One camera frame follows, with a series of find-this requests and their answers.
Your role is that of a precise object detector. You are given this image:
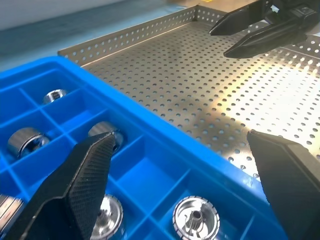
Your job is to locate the perforated steel tray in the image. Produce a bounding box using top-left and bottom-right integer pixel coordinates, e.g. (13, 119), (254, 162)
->
(57, 4), (320, 181)

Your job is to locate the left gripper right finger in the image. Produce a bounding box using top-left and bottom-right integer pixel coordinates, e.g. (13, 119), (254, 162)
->
(246, 129), (320, 240)

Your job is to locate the silver metal roller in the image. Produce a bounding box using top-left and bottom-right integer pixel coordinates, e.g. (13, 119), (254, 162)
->
(87, 121), (125, 152)
(0, 193), (25, 227)
(90, 193), (124, 240)
(172, 195), (221, 240)
(41, 88), (69, 105)
(6, 126), (51, 160)

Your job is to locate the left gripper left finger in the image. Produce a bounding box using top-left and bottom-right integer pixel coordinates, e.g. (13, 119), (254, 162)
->
(3, 131), (118, 240)

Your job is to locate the blue plastic compartment tray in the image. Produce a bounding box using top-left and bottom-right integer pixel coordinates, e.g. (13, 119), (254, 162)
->
(0, 56), (291, 240)

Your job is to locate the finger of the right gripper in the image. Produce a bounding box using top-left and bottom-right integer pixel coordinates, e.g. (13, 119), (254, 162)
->
(223, 13), (309, 59)
(208, 0), (273, 37)

